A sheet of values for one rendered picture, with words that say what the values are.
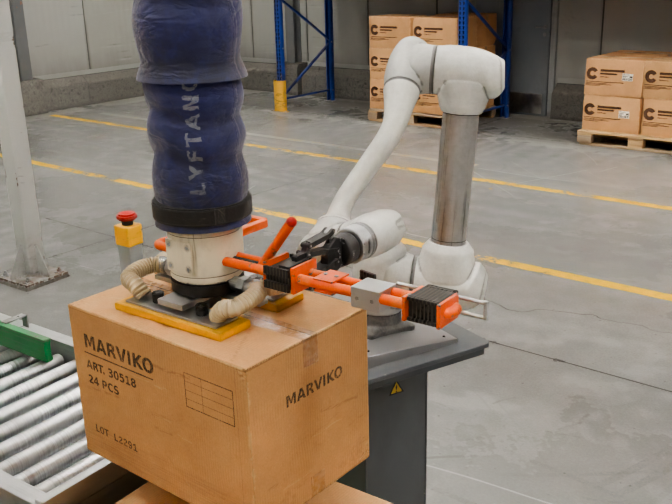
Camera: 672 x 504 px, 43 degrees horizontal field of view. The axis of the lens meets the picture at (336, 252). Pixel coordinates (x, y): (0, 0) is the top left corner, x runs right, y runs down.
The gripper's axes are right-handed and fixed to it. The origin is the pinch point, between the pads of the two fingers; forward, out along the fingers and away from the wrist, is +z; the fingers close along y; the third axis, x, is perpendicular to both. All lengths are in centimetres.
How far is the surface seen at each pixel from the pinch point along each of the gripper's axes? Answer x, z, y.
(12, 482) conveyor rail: 69, 31, 60
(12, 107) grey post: 335, -163, 14
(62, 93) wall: 885, -613, 102
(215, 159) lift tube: 16.7, 4.1, -23.9
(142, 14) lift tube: 27, 11, -54
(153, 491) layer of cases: 42, 9, 65
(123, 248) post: 112, -48, 28
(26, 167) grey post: 335, -166, 50
